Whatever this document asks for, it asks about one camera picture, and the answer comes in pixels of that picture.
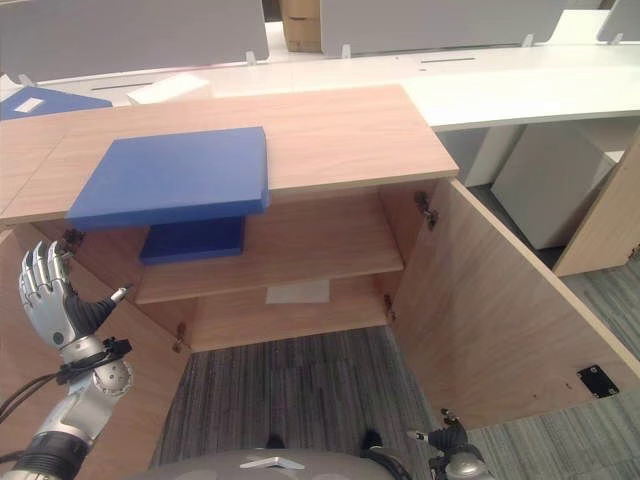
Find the brown cardboard box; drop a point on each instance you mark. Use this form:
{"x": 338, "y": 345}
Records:
{"x": 301, "y": 25}

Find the grey robot torso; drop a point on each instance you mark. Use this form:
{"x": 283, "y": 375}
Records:
{"x": 270, "y": 467}

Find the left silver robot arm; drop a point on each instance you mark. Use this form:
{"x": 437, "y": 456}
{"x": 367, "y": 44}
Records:
{"x": 75, "y": 415}

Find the large blue folder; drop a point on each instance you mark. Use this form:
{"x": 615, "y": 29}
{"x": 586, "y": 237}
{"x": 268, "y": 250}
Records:
{"x": 175, "y": 170}

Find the wooden cabinet door with lock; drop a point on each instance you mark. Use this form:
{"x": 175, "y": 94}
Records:
{"x": 475, "y": 310}

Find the dark right robot foot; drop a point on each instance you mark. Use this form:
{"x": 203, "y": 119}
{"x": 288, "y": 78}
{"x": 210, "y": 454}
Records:
{"x": 371, "y": 440}

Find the small dark blue folder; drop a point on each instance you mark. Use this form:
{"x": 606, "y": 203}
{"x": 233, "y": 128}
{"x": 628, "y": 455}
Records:
{"x": 195, "y": 241}

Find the plain wooden cabinet door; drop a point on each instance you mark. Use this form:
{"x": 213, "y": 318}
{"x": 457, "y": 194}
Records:
{"x": 137, "y": 385}

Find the wooden office cabinet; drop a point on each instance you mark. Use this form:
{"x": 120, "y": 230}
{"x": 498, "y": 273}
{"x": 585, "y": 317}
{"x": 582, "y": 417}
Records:
{"x": 325, "y": 135}

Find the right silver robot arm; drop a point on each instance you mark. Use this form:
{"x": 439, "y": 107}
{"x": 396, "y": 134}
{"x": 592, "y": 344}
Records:
{"x": 465, "y": 469}

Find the black lock plate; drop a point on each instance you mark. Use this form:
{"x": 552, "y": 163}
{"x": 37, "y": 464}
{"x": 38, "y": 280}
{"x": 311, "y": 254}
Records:
{"x": 596, "y": 381}

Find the wooden side cabinet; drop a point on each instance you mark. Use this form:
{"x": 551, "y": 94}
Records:
{"x": 607, "y": 225}

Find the blue folder with white label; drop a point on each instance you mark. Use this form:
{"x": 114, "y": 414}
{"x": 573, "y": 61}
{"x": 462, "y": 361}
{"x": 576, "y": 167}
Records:
{"x": 65, "y": 102}

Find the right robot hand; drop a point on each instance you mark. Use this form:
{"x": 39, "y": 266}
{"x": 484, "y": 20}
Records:
{"x": 447, "y": 436}

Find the metal door hinge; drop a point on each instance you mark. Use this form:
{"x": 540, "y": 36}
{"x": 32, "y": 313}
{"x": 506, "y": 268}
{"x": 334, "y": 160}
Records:
{"x": 389, "y": 306}
{"x": 181, "y": 338}
{"x": 426, "y": 207}

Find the dark robot foot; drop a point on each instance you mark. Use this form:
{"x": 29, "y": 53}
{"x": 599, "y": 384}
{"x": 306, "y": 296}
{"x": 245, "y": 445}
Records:
{"x": 371, "y": 440}
{"x": 275, "y": 441}

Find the white desk leg panel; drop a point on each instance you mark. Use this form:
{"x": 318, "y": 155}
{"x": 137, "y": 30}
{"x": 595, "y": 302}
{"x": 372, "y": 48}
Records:
{"x": 487, "y": 155}

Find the neighbouring wooden cabinet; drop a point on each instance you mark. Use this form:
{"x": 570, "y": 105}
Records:
{"x": 25, "y": 145}

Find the dark left robot foot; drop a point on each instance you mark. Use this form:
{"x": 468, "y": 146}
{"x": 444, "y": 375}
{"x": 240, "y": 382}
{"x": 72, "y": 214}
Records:
{"x": 275, "y": 441}

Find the long white desk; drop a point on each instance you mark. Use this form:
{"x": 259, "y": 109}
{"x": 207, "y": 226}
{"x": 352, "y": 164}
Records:
{"x": 500, "y": 87}

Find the white paper sheet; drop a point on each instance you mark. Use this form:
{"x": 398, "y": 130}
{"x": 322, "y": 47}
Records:
{"x": 297, "y": 292}

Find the white divider bracket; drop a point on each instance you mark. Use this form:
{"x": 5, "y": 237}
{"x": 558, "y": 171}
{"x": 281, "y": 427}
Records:
{"x": 252, "y": 58}
{"x": 528, "y": 41}
{"x": 346, "y": 50}

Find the wide grey desk divider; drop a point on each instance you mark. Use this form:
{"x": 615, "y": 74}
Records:
{"x": 130, "y": 35}

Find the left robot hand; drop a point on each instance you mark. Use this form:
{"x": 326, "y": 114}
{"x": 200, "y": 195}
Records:
{"x": 52, "y": 300}

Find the wooden cabinet shelf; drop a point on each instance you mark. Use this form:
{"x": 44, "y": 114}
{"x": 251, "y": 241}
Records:
{"x": 310, "y": 250}

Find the white pedestal cabinet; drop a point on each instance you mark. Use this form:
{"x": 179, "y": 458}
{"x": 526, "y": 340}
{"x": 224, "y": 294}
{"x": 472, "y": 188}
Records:
{"x": 545, "y": 190}

